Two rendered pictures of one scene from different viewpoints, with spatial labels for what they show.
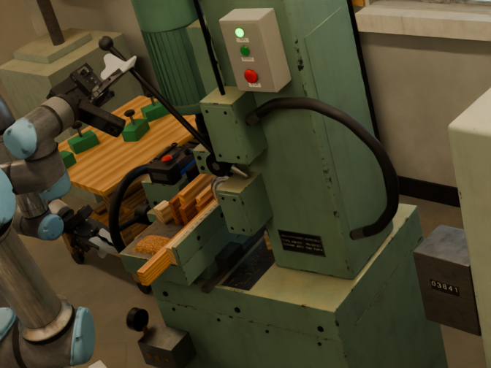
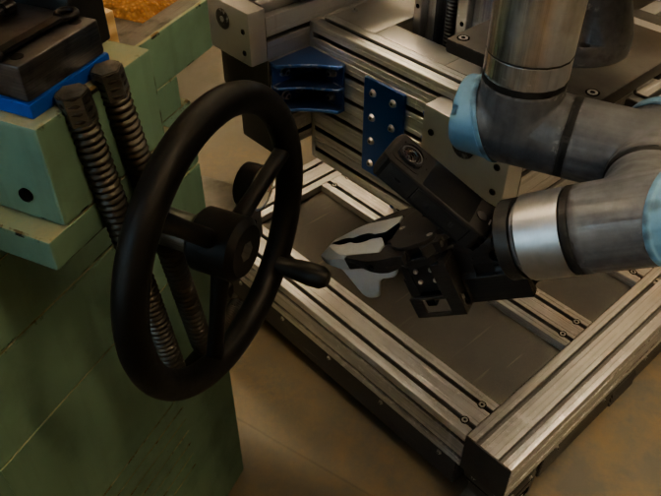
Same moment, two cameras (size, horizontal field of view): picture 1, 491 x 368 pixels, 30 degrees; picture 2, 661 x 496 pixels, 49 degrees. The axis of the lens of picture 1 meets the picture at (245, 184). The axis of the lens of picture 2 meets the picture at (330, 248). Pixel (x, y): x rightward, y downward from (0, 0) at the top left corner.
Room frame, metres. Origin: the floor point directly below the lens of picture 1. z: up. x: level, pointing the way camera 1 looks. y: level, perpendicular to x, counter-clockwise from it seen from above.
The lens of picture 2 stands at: (2.80, 0.24, 1.23)
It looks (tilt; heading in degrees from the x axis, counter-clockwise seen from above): 41 degrees down; 162
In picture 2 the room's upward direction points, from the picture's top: straight up
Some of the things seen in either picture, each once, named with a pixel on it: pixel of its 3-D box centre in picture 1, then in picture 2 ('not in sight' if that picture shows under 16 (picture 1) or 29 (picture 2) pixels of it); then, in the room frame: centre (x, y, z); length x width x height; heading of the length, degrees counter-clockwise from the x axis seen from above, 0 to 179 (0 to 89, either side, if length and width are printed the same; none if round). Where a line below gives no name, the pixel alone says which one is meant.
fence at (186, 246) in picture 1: (245, 189); not in sight; (2.07, 0.00, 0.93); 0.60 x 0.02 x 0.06; 138
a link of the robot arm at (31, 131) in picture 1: (32, 133); not in sight; (1.83, 0.41, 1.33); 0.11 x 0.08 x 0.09; 138
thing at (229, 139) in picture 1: (233, 125); not in sight; (1.82, -0.01, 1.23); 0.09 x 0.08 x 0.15; 48
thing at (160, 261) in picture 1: (215, 209); not in sight; (2.03, 0.09, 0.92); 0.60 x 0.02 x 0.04; 138
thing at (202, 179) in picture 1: (204, 188); not in sight; (2.12, 0.11, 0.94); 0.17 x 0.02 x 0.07; 138
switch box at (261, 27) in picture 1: (255, 50); not in sight; (1.76, -0.10, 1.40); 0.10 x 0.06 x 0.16; 48
